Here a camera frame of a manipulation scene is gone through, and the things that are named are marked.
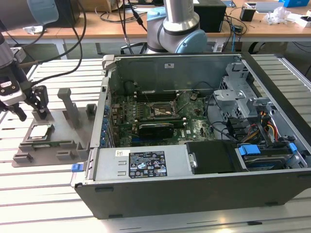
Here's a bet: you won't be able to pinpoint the grey case release handle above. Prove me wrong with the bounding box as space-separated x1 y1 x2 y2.
102 54 118 73

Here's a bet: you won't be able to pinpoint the large black box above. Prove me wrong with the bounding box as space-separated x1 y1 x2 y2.
57 0 81 28

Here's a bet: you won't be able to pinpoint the silver power supply unit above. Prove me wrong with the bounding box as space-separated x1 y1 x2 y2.
93 144 194 182

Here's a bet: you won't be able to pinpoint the brown cardboard box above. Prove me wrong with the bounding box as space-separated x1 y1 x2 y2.
94 0 127 13

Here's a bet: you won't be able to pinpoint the crumpled white paper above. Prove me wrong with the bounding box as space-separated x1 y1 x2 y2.
22 24 47 35

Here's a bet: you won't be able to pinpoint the graphics card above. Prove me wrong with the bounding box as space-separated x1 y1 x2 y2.
138 122 175 139

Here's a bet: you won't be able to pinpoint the coloured power wire bundle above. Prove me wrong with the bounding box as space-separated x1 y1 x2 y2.
242 110 280 144

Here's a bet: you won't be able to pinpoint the grey parts rack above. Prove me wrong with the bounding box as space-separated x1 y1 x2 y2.
11 87 98 168

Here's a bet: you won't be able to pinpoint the metal socket cover frame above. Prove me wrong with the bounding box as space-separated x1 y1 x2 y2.
172 91 193 115

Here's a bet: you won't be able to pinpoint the RAM slot black latches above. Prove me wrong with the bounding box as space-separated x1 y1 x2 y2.
133 120 186 125
135 93 178 97
135 98 178 102
134 115 183 120

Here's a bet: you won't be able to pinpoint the silver CPU chip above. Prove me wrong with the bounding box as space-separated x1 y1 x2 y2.
27 123 54 142

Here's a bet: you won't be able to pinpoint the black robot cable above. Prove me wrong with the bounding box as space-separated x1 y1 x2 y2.
24 0 87 85

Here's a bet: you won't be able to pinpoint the wooden desk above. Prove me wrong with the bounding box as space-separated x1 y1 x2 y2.
0 0 311 60

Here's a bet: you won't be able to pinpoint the black plastic shroud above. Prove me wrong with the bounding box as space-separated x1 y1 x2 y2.
185 140 240 176

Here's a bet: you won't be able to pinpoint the hard disk blue carrier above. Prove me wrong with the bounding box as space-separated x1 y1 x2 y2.
234 143 292 172

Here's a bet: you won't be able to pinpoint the white cardboard box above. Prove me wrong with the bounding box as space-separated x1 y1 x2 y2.
289 13 311 29

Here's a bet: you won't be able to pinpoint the RAM slot white latches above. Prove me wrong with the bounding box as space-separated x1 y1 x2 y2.
133 90 180 95
132 122 188 128
135 95 181 100
133 116 187 122

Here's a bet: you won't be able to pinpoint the black tower box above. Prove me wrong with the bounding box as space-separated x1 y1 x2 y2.
193 0 228 33

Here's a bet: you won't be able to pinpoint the black data cable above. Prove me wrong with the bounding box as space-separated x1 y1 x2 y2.
205 94 242 144

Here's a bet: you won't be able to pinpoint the white plastic bag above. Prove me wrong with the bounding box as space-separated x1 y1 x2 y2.
263 6 292 25

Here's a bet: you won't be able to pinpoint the blue cable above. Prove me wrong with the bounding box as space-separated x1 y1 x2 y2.
232 26 238 53

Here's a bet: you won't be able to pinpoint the blue box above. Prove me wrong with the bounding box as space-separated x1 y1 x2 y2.
283 0 311 8

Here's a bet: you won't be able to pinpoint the dark grey PC case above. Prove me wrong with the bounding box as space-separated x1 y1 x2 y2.
69 51 311 219

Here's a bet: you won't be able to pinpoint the green motherboard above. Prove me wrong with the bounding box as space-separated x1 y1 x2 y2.
108 90 217 148

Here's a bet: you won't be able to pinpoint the green RAM stick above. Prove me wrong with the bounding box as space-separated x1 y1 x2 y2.
32 142 62 148

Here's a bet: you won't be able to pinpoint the CPU socket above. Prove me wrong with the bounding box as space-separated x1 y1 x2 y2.
150 101 176 117

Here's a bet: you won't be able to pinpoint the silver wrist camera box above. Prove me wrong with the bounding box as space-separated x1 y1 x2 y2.
0 75 27 107

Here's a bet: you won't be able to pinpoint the grey laptop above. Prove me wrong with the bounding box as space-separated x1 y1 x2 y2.
255 1 285 13

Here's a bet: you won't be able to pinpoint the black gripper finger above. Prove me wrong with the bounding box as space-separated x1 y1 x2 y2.
30 85 49 120
0 101 27 122

